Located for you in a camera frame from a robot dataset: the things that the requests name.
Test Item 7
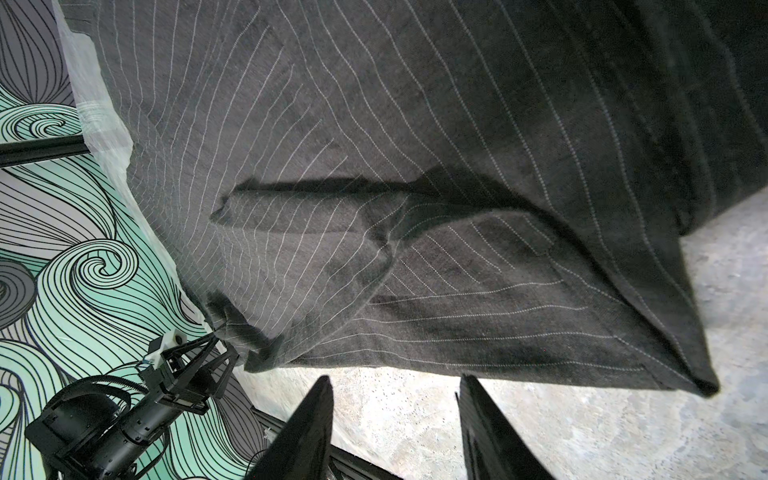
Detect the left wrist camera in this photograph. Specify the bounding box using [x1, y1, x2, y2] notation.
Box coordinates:
[143, 329, 187, 369]

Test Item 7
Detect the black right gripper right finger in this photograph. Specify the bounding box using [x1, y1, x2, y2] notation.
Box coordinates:
[457, 375, 554, 480]

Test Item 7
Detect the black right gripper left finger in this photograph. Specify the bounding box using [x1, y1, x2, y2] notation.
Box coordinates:
[244, 375, 334, 480]

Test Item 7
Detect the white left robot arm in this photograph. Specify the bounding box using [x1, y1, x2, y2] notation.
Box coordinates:
[24, 329, 238, 479]

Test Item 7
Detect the dark grey pinstripe shirt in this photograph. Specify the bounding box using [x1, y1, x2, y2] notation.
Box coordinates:
[61, 1, 767, 397]

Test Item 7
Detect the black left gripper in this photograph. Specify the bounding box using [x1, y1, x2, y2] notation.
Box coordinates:
[139, 333, 239, 415]

